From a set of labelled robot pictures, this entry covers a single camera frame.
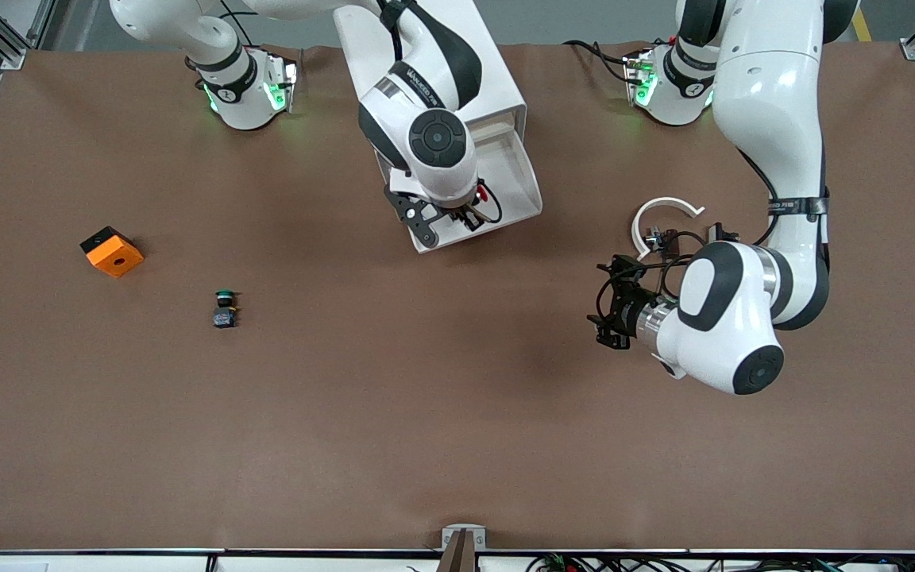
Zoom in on black arm base cable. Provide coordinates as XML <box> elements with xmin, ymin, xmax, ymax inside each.
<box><xmin>565</xmin><ymin>40</ymin><xmax>637</xmax><ymax>84</ymax></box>

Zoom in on dark brown small part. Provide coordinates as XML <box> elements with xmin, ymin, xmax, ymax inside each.
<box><xmin>644</xmin><ymin>226</ymin><xmax>681</xmax><ymax>257</ymax></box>

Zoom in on green push button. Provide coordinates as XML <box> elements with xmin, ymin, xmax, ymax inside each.
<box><xmin>212</xmin><ymin>289</ymin><xmax>239</xmax><ymax>330</ymax></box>

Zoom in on white curved plastic ring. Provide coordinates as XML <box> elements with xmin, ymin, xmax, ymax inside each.
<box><xmin>631</xmin><ymin>196</ymin><xmax>706</xmax><ymax>262</ymax></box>

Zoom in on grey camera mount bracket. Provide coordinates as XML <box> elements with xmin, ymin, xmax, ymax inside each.
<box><xmin>437</xmin><ymin>524</ymin><xmax>487</xmax><ymax>572</ymax></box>

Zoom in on tangled cables below table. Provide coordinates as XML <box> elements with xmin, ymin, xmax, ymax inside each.
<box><xmin>529</xmin><ymin>552</ymin><xmax>915</xmax><ymax>572</ymax></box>

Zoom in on orange box with hole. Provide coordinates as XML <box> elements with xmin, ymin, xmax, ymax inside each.
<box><xmin>79</xmin><ymin>226</ymin><xmax>145</xmax><ymax>279</ymax></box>

